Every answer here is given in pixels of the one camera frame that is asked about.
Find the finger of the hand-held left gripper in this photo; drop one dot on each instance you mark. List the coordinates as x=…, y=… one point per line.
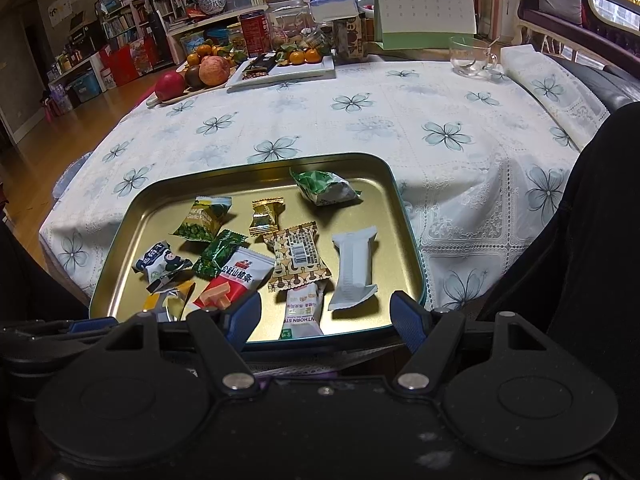
x=92, y=326

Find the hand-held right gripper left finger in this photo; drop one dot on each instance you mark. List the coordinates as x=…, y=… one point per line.
x=248, y=317

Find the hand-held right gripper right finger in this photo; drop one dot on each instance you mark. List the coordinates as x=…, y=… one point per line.
x=407, y=322

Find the red white snack packet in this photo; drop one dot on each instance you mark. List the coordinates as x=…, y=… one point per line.
x=235, y=280

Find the white green-label snack packet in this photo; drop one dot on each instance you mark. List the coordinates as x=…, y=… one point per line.
x=300, y=312

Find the dark green candy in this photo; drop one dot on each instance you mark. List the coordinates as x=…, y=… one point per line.
x=217, y=252

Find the beige patterned snack packet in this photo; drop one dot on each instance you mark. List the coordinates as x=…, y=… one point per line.
x=295, y=257

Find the long white snack bar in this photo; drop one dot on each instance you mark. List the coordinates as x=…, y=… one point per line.
x=352, y=267

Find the yellow silver snack packet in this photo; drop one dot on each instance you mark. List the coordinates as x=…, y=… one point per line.
x=167, y=302

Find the blue white snack packet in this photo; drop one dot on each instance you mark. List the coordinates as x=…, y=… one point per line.
x=160, y=260

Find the gold candy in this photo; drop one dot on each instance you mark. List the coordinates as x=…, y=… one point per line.
x=265, y=215

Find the green pea snack packet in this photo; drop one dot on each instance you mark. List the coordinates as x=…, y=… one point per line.
x=202, y=217

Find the gold metal tin tray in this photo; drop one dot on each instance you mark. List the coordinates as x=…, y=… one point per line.
x=380, y=210

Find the green white snack packet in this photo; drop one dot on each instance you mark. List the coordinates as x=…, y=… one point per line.
x=325, y=187

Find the grey round stool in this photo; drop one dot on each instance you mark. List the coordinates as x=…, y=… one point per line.
x=70, y=175

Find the beige fruit tray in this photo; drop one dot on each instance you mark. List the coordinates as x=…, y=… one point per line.
x=185, y=95

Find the blue storage bin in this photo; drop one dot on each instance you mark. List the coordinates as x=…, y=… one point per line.
x=85, y=85

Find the white rectangular plate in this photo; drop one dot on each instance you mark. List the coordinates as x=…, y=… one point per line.
x=290, y=76

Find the red apple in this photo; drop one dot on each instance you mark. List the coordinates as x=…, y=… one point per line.
x=169, y=85

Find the dark brown round fruit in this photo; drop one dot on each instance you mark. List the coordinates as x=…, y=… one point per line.
x=192, y=75

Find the pink yellow apple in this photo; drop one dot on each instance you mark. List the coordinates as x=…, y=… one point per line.
x=214, y=70

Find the black snack packet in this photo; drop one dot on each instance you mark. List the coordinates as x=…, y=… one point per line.
x=260, y=62

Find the red box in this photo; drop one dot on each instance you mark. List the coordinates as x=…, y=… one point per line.
x=125, y=62

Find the clear glass cup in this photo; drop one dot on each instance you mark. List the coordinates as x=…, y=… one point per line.
x=470, y=57

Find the glass jar with yellow lid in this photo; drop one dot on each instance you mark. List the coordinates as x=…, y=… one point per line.
x=235, y=35

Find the red tin can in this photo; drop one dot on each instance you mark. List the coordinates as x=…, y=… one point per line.
x=252, y=32

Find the patterned brown box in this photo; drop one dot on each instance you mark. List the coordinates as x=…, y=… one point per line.
x=350, y=37

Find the large glass jar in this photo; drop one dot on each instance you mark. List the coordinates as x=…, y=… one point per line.
x=285, y=25

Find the white low cabinet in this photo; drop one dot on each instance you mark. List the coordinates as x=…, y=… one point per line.
x=210, y=21

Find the black leather chair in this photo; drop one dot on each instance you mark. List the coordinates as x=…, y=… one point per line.
x=600, y=77

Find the bookshelf with books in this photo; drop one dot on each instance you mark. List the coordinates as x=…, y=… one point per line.
x=132, y=15

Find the desk calendar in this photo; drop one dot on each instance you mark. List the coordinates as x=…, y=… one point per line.
x=425, y=5

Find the white tissue pack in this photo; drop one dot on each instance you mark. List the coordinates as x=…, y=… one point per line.
x=334, y=10

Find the dark chaise sofa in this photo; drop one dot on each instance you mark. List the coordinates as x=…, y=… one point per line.
x=600, y=25

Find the grey cushion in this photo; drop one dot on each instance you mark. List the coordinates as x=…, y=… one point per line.
x=560, y=2

